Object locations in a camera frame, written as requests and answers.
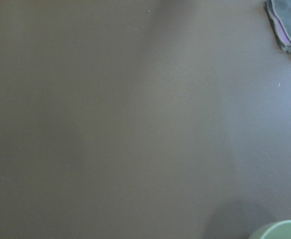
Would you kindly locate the grey folded cloth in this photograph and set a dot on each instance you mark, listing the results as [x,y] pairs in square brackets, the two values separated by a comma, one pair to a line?
[279,12]

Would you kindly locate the mint green bowl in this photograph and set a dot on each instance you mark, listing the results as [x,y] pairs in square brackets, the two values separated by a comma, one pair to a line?
[276,230]

